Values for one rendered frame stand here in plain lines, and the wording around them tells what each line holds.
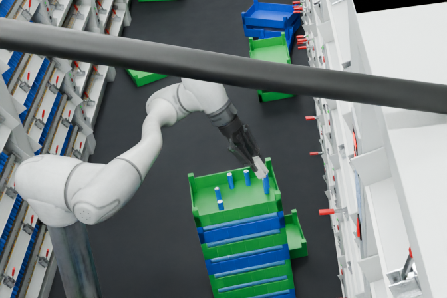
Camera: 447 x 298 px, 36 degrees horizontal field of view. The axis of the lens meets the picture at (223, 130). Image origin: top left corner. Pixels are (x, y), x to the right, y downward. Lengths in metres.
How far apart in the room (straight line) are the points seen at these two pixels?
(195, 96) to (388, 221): 1.34
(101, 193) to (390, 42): 1.12
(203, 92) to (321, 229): 1.07
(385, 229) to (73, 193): 1.05
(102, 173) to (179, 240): 1.32
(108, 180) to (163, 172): 1.67
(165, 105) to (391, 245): 1.43
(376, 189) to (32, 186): 1.11
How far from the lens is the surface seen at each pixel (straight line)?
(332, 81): 0.57
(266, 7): 4.45
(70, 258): 1.96
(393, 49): 0.70
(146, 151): 1.85
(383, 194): 0.89
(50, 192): 1.80
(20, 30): 0.57
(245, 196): 2.43
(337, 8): 1.32
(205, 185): 2.50
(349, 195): 1.46
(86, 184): 1.74
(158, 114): 2.15
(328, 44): 1.58
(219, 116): 2.15
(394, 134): 0.59
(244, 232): 2.40
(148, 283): 2.90
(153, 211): 3.19
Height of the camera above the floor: 2.10
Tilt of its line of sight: 36 degrees down
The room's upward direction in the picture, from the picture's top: 11 degrees counter-clockwise
